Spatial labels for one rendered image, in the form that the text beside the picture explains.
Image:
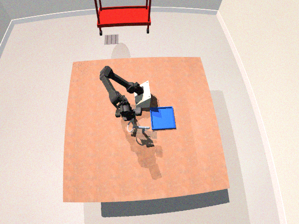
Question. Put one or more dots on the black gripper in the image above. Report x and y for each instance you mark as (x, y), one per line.
(136, 112)

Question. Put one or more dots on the grey cylindrical bar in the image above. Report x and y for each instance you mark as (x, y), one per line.
(142, 127)

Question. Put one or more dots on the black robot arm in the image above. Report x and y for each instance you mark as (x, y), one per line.
(115, 97)

